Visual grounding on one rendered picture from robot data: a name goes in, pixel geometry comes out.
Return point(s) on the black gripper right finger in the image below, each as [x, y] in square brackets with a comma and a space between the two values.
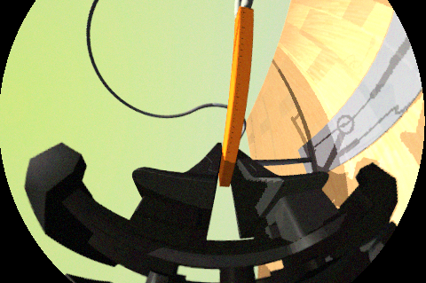
[256, 190]

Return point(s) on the orange-brown handle with grey loop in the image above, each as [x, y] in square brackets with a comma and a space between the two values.
[239, 88]

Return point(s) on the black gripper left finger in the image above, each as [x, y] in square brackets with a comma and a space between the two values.
[196, 187]

